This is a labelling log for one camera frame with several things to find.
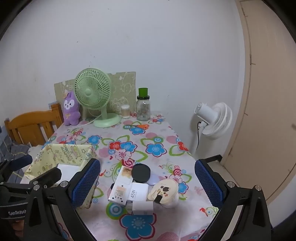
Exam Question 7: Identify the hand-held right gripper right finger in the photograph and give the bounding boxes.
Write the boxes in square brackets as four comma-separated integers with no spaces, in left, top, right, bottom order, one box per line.
[194,156,271,241]

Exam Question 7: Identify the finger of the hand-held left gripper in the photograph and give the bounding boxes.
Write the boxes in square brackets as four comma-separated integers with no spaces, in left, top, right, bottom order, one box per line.
[29,166,62,189]
[0,154,33,183]

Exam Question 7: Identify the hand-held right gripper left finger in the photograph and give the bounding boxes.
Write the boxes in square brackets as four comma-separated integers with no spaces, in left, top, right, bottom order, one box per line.
[24,158,101,241]

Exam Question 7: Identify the yellow fabric storage box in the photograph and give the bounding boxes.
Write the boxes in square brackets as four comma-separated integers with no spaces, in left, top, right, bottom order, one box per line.
[24,143,97,209]

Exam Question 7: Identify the white box patterned print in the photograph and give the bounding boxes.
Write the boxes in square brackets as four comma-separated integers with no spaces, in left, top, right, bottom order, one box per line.
[108,183,133,205]

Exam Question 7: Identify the white box beige picture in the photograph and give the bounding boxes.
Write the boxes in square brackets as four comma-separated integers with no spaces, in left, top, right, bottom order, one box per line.
[115,166,133,184]

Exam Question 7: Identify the beige round cushion compact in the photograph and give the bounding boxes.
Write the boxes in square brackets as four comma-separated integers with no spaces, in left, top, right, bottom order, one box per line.
[147,179,179,208]

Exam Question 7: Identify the white charger box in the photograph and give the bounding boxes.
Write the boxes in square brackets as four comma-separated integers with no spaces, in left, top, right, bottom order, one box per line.
[126,182,149,202]

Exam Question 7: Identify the lavender rounded case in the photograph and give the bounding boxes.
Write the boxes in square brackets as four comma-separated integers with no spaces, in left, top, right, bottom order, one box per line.
[146,174,160,186]

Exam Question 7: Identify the black round compact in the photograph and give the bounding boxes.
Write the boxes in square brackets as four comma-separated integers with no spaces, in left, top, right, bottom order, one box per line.
[132,163,151,183]

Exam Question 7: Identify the white cube adapter box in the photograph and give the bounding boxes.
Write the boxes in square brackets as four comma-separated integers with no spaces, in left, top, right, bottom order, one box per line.
[132,200,154,216]

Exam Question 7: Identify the blue plaid bedding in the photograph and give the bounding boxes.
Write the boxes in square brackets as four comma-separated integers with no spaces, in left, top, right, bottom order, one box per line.
[0,125,35,160]

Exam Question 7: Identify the wooden bed headboard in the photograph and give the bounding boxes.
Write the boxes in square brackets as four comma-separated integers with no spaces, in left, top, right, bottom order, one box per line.
[4,103,64,147]

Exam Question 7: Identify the white floor fan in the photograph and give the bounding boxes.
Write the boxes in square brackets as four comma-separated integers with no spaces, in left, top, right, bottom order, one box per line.
[189,102,233,156]

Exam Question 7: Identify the purple plush toy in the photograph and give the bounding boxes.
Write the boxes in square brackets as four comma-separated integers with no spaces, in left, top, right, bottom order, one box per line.
[63,91,81,126]

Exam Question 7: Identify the floral tablecloth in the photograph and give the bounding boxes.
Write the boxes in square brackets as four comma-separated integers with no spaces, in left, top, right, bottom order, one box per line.
[42,111,220,241]

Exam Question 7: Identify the green desk fan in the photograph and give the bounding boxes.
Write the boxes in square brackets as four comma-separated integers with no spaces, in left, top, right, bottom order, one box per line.
[74,68,122,128]

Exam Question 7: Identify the glass jar green lid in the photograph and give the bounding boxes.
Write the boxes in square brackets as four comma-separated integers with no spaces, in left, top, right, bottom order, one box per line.
[136,88,151,121]

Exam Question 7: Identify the beige patterned board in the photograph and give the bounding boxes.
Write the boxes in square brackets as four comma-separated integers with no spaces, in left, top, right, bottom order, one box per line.
[54,72,136,116]

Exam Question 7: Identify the white fan cable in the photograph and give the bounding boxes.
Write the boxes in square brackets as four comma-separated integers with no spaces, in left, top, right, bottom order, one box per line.
[80,116,102,127]

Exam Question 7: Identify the orange handled scissors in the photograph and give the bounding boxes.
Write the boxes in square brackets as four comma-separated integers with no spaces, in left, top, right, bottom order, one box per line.
[125,124,150,130]

